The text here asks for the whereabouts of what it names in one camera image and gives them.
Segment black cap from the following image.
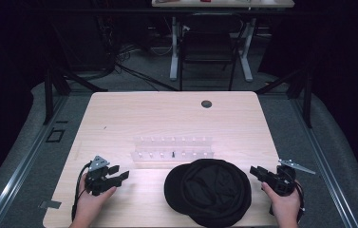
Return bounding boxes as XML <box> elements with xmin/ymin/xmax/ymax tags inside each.
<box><xmin>163</xmin><ymin>158</ymin><xmax>253</xmax><ymax>228</ymax></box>

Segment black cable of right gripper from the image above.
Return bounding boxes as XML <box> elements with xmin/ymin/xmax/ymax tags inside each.
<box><xmin>268</xmin><ymin>181</ymin><xmax>306</xmax><ymax>224</ymax></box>

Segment black metal stand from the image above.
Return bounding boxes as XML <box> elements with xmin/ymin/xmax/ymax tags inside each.
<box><xmin>254</xmin><ymin>63</ymin><xmax>314</xmax><ymax>129</ymax></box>
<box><xmin>42</xmin><ymin>60</ymin><xmax>108</xmax><ymax>125</ymax></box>

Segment black floor cables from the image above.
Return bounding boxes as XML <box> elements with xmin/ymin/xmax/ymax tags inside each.
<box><xmin>71</xmin><ymin>41</ymin><xmax>180</xmax><ymax>93</ymax></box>

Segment metal floor rail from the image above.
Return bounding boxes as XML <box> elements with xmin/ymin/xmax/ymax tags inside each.
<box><xmin>290</xmin><ymin>98</ymin><xmax>358</xmax><ymax>228</ymax></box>
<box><xmin>0</xmin><ymin>94</ymin><xmax>70</xmax><ymax>228</ymax></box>

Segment white desk with legs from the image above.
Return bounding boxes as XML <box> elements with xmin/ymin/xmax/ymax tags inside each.
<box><xmin>151</xmin><ymin>0</ymin><xmax>295</xmax><ymax>83</ymax></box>

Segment clear plastic rack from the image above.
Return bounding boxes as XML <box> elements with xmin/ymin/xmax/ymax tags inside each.
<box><xmin>130</xmin><ymin>135</ymin><xmax>217</xmax><ymax>165</ymax></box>

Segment black tape square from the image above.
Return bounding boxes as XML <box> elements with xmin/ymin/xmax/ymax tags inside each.
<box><xmin>45</xmin><ymin>127</ymin><xmax>66</xmax><ymax>143</ymax></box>

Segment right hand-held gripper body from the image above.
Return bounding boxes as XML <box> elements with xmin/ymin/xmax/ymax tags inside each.
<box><xmin>264</xmin><ymin>158</ymin><xmax>316</xmax><ymax>197</ymax></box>

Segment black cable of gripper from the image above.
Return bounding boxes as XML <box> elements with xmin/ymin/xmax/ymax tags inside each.
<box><xmin>268</xmin><ymin>181</ymin><xmax>306</xmax><ymax>224</ymax></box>
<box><xmin>70</xmin><ymin>161</ymin><xmax>93</xmax><ymax>222</ymax></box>

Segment person's left hand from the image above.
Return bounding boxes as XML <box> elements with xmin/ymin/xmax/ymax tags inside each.
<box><xmin>68</xmin><ymin>172</ymin><xmax>118</xmax><ymax>228</ymax></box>

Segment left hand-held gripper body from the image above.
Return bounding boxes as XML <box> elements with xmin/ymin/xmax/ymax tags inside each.
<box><xmin>84</xmin><ymin>155</ymin><xmax>118</xmax><ymax>197</ymax></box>

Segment grey tape piece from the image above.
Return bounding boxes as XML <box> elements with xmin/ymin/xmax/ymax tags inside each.
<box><xmin>38</xmin><ymin>199</ymin><xmax>63</xmax><ymax>210</ymax></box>

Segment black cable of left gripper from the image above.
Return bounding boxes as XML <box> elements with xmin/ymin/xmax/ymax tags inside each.
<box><xmin>70</xmin><ymin>161</ymin><xmax>93</xmax><ymax>222</ymax></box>

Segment black folding chair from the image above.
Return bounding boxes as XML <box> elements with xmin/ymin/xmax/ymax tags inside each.
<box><xmin>178</xmin><ymin>12</ymin><xmax>247</xmax><ymax>92</ymax></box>

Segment person's right hand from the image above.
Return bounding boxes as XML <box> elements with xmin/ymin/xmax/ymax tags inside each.
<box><xmin>260</xmin><ymin>180</ymin><xmax>302</xmax><ymax>228</ymax></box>

